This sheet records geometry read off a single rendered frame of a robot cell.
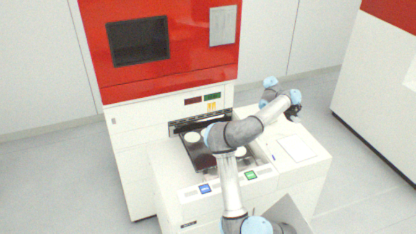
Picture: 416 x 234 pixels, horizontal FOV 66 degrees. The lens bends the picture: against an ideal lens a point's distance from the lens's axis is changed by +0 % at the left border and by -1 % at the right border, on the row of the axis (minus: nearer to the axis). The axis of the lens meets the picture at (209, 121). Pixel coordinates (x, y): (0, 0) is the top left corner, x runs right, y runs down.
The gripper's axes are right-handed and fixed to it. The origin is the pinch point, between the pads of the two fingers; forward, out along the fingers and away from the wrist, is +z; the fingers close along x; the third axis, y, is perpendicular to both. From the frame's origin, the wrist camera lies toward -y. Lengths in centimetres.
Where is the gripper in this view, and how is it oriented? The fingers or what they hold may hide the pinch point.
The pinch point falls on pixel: (296, 121)
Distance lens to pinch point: 195.4
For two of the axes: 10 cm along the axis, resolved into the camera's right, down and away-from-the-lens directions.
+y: 6.4, -0.3, -7.7
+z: 6.1, 6.2, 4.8
